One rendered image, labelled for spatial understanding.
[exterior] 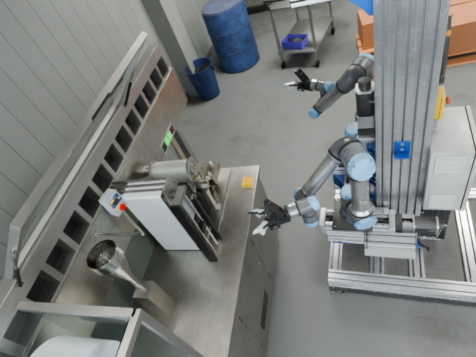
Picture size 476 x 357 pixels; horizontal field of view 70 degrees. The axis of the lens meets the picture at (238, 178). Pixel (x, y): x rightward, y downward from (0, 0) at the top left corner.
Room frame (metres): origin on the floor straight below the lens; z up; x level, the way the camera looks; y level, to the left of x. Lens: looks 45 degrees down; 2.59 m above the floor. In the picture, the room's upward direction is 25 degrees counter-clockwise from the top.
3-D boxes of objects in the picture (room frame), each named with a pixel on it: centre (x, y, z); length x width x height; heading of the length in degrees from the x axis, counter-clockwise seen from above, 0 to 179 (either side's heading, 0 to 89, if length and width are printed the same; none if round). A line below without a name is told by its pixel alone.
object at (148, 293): (1.00, 0.66, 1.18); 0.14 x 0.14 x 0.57
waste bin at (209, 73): (4.38, -0.16, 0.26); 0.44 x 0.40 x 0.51; 60
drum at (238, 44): (4.88, -0.78, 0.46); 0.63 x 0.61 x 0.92; 58
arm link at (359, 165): (0.98, -0.52, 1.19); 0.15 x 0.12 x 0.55; 173
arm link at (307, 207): (1.01, -0.26, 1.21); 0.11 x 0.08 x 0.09; 83
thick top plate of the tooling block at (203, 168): (1.82, 0.29, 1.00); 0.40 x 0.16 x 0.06; 62
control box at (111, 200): (1.11, 0.51, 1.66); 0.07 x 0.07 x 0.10; 47
